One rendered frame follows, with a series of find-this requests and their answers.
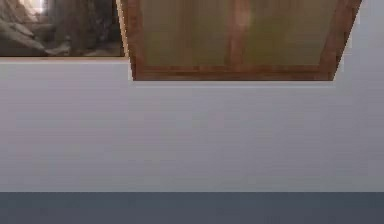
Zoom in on dark framed wall picture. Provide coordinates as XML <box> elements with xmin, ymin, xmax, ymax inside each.
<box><xmin>0</xmin><ymin>0</ymin><xmax>130</xmax><ymax>62</ymax></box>

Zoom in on brown wooden framed window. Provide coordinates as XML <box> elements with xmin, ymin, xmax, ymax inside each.
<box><xmin>119</xmin><ymin>0</ymin><xmax>364</xmax><ymax>82</ymax></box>

